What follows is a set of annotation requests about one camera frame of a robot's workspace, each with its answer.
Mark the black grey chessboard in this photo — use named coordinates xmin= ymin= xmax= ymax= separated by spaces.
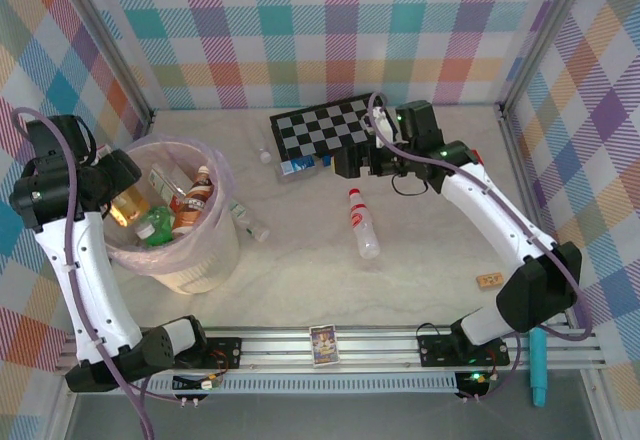
xmin=269 ymin=92 xmax=401 ymax=161

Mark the clear square bottle blue label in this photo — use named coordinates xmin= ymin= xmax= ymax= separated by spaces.
xmin=276 ymin=155 xmax=322 ymax=185

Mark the white bottle red cap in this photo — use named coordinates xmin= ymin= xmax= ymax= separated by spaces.
xmin=346 ymin=187 xmax=383 ymax=261

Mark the green plastic bottle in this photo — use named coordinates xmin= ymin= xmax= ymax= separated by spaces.
xmin=133 ymin=204 xmax=175 ymax=250

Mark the trash bin with pink bag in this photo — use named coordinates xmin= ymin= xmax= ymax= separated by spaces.
xmin=104 ymin=133 xmax=236 ymax=277

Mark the clear bottle red green label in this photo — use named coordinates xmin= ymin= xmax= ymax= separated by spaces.
xmin=227 ymin=199 xmax=272 ymax=242

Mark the clear bottle green white label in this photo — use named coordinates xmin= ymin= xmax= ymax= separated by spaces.
xmin=148 ymin=163 xmax=187 ymax=200

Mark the thin clear bottle white cap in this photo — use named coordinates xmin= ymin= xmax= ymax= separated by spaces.
xmin=256 ymin=127 xmax=275 ymax=165

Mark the small wooden tile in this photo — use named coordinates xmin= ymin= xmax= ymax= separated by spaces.
xmin=474 ymin=272 xmax=504 ymax=291

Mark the colourful card box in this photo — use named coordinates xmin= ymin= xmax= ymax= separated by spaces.
xmin=308 ymin=324 xmax=341 ymax=370

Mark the small circuit board connector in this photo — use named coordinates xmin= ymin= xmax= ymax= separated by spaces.
xmin=171 ymin=372 xmax=225 ymax=394
xmin=453 ymin=369 xmax=495 ymax=402

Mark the teal marker pen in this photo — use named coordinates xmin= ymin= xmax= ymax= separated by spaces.
xmin=528 ymin=329 xmax=550 ymax=409

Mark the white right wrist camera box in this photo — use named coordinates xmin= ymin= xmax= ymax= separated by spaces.
xmin=368 ymin=106 xmax=402 ymax=150

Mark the thin black cable loop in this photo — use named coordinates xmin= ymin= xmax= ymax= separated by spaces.
xmin=391 ymin=173 xmax=427 ymax=197

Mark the aluminium frame post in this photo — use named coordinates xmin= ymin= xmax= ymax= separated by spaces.
xmin=499 ymin=0 xmax=599 ymax=119
xmin=58 ymin=0 xmax=157 ymax=127

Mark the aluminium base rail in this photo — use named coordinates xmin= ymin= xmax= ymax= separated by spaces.
xmin=52 ymin=326 xmax=609 ymax=375

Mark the white slotted cable duct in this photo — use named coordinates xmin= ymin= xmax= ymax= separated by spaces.
xmin=79 ymin=373 xmax=461 ymax=396

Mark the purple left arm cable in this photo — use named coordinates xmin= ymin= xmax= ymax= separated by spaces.
xmin=10 ymin=107 xmax=156 ymax=440

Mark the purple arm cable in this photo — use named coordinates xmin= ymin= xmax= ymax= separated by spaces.
xmin=367 ymin=90 xmax=595 ymax=344
xmin=10 ymin=107 xmax=156 ymax=440

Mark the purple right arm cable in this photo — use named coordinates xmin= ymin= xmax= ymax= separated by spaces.
xmin=367 ymin=90 xmax=595 ymax=344

